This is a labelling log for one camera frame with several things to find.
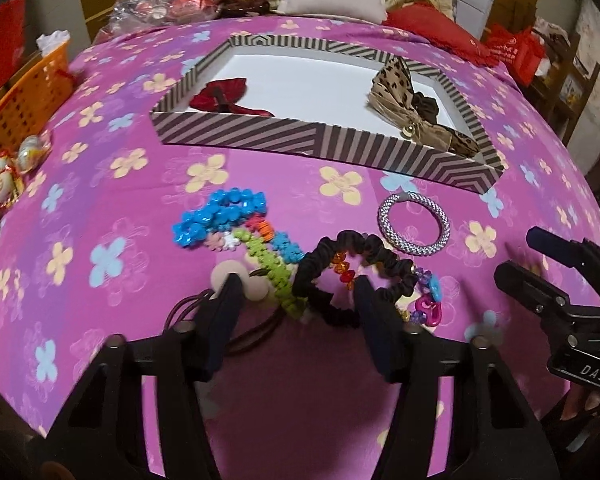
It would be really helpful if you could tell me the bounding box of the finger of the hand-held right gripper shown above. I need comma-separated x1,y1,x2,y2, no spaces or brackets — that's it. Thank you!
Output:
494,259,600,342
526,226,600,287

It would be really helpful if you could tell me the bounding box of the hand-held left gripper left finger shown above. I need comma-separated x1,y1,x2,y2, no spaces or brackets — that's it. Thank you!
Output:
45,272,253,480

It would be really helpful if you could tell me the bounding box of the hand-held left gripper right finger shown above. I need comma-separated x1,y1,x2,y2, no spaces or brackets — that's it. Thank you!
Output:
352,275,547,480

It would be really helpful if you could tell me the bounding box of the beige disc hair tie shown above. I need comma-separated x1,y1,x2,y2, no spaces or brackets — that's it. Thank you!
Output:
162,259,283,358

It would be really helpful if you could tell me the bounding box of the colourful crystal bead bracelet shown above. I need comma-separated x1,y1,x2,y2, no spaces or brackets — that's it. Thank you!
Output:
330,252,448,326

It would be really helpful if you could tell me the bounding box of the multicolour flower bead bracelet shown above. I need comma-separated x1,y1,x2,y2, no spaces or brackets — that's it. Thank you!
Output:
205,215,311,318

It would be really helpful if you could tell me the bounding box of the silver woven hair tie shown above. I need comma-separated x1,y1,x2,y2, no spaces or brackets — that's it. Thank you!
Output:
377,191,452,256

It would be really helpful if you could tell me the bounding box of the black scrunchie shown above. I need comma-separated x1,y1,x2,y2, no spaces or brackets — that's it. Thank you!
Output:
291,230,421,328

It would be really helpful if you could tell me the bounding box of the blue bead bracelet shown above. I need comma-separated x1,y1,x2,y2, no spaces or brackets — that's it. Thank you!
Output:
172,189,270,251

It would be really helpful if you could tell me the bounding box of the striped cardboard box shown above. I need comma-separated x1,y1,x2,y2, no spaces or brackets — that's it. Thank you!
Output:
149,32,506,195

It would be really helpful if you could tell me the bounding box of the person's right hand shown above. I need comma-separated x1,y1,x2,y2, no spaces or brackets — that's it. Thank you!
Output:
560,381,600,426

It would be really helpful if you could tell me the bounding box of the pink floral bedsheet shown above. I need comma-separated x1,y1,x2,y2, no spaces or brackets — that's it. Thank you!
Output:
0,12,600,466

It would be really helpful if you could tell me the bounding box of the wooden chair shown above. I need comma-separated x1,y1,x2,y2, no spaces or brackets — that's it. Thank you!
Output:
530,30,600,161

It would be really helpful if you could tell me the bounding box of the brown scrunchie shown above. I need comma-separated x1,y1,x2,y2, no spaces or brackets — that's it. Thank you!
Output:
410,91,443,123

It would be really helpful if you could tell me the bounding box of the red shopping bag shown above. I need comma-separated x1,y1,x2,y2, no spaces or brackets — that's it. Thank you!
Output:
485,25,551,86

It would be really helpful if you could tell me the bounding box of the red bow hair clip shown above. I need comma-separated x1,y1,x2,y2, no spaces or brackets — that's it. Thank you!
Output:
189,77,275,117

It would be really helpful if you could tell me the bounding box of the leopard print bow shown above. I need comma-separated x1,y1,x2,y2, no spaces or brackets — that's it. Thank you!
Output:
365,55,481,157

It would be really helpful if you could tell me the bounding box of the red frilled cushion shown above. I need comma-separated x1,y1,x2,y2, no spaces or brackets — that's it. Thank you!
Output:
382,2,501,68

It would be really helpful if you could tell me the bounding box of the orange plastic basket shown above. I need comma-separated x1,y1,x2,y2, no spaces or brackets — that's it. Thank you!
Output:
0,37,76,161

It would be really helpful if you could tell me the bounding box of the clear plastic bag pile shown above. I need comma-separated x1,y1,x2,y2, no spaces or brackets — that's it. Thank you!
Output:
97,0,221,36

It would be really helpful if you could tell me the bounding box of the white plastic bag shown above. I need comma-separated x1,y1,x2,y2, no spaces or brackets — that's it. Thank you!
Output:
36,30,71,53

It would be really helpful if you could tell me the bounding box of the red paper box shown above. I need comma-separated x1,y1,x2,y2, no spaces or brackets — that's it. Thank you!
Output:
0,0,27,91

